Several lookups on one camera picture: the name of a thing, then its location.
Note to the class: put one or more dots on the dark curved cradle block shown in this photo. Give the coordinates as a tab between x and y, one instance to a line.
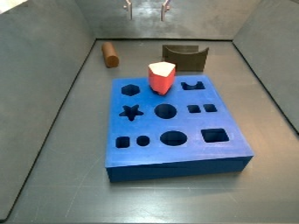
186	56

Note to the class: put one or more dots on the brown cylinder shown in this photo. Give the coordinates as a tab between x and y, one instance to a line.
110	55

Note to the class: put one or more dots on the red pentagon prism block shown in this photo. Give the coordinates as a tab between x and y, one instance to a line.
161	76

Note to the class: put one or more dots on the blue shape sorter board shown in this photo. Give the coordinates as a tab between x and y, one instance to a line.
171	135

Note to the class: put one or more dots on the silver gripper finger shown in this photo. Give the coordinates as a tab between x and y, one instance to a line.
165	8
129	9

